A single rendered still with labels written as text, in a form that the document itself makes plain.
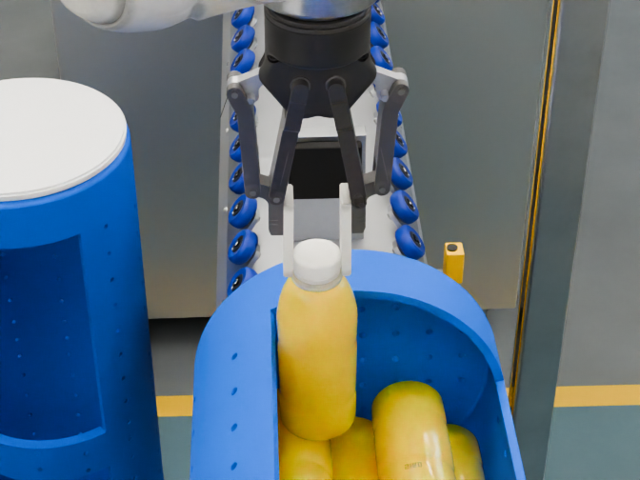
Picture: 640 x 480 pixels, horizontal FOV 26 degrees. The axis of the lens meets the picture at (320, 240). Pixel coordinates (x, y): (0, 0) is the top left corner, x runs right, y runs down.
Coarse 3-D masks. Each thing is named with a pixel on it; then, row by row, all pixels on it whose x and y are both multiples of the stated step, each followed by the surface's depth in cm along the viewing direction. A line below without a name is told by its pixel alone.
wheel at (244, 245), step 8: (240, 232) 168; (248, 232) 167; (232, 240) 169; (240, 240) 168; (248, 240) 166; (256, 240) 167; (232, 248) 168; (240, 248) 166; (248, 248) 166; (232, 256) 166; (240, 256) 166; (248, 256) 166; (240, 264) 167
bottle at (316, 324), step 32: (288, 288) 111; (320, 288) 109; (288, 320) 111; (320, 320) 110; (352, 320) 112; (288, 352) 113; (320, 352) 112; (352, 352) 114; (288, 384) 115; (320, 384) 114; (352, 384) 116; (288, 416) 118; (320, 416) 116; (352, 416) 119
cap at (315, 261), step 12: (312, 240) 111; (324, 240) 111; (300, 252) 110; (312, 252) 110; (324, 252) 110; (336, 252) 110; (300, 264) 109; (312, 264) 109; (324, 264) 109; (336, 264) 109; (300, 276) 110; (312, 276) 109; (324, 276) 109; (336, 276) 110
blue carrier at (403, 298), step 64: (384, 256) 122; (256, 320) 118; (384, 320) 127; (448, 320) 120; (256, 384) 112; (384, 384) 131; (448, 384) 132; (192, 448) 118; (256, 448) 106; (512, 448) 118
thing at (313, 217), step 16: (304, 128) 167; (320, 128) 167; (304, 144) 165; (320, 144) 165; (336, 144) 165; (304, 160) 165; (320, 160) 166; (336, 160) 166; (304, 176) 167; (320, 176) 167; (336, 176) 167; (304, 192) 168; (320, 192) 168; (336, 192) 168; (304, 208) 172; (320, 208) 172; (336, 208) 172; (304, 224) 173; (320, 224) 173; (336, 224) 173; (304, 240) 175
